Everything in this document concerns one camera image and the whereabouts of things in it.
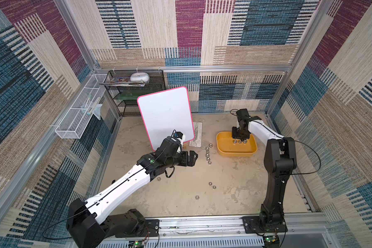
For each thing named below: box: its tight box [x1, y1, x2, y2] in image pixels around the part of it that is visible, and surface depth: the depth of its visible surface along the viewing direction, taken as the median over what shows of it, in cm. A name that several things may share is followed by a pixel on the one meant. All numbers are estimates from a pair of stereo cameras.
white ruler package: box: [189, 121, 203, 148], surface depth 110 cm
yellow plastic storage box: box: [215, 131, 258, 158], surface depth 104 cm
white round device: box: [130, 71, 150, 84], surface depth 91 cm
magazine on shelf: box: [100, 76, 145, 87], surface depth 83 cm
